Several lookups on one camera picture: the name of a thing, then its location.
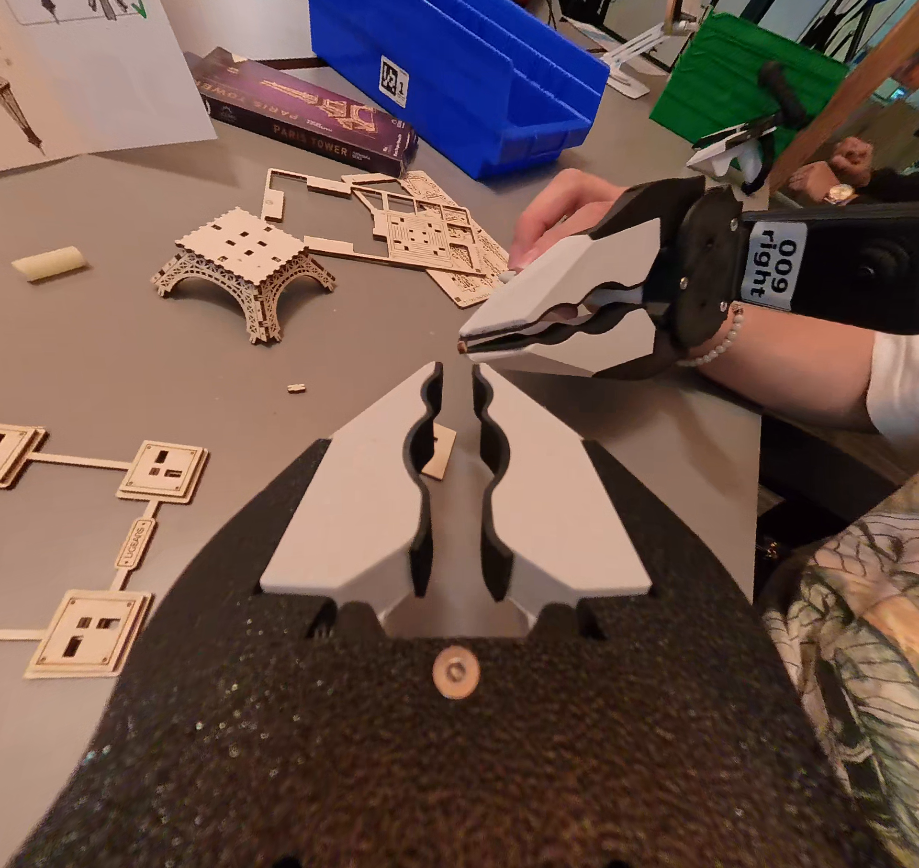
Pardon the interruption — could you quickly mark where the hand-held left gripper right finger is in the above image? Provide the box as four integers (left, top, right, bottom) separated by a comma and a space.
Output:
471, 364, 653, 621

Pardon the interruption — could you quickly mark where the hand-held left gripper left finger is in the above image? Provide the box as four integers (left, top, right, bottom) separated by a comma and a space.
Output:
260, 362, 443, 618

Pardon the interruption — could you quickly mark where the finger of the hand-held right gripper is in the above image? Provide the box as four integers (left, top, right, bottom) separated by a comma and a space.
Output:
463, 304, 665, 379
458, 218, 663, 348

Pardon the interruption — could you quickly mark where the small square wooden plate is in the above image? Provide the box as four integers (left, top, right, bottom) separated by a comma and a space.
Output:
418, 423, 458, 481

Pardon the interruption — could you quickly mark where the person's right forearm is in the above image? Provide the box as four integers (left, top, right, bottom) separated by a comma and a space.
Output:
689, 308, 919, 445

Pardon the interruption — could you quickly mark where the grey desk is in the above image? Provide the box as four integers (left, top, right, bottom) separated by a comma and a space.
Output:
0, 0, 763, 868

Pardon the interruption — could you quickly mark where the person's right hand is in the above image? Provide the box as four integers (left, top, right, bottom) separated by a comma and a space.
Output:
508, 168, 633, 273

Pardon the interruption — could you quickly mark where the wooden parts sheet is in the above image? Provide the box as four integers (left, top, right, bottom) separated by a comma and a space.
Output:
398, 170, 519, 309

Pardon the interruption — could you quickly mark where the wooden beam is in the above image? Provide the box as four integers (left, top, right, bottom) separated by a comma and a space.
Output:
764, 17, 919, 194

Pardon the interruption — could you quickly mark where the spare black white gripper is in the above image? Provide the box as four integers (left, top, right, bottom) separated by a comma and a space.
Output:
685, 60, 812, 198

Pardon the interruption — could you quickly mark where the white stand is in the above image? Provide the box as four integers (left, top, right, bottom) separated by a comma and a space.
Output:
599, 17, 701, 100

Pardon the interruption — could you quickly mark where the green plastic bin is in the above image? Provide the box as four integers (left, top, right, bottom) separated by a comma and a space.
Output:
650, 12, 852, 166

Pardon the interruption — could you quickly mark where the blue plastic bin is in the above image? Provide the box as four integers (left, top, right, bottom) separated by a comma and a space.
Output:
303, 0, 611, 181

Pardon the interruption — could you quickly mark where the wooden tower base model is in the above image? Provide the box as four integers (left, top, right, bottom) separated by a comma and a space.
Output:
151, 208, 337, 345

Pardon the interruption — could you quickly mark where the person's printed shirt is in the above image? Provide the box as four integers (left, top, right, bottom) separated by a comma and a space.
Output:
761, 473, 919, 868

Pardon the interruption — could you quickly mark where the purple puzzle box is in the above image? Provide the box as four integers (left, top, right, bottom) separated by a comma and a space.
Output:
183, 47, 419, 178

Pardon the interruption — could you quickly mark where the pale wax block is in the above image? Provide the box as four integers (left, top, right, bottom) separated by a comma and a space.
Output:
12, 245, 89, 283

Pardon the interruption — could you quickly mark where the paper instruction sheet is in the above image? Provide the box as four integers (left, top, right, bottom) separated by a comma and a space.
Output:
0, 0, 218, 173

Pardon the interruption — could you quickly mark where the white bead bracelet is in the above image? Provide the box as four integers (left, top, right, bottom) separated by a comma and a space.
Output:
675, 304, 745, 368

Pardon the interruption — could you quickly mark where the wooden four-square frame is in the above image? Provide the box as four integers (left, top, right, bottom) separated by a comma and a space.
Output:
0, 423, 211, 681

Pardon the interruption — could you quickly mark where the wooden cutout frame sheet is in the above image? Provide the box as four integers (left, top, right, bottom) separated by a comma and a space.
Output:
262, 168, 483, 275

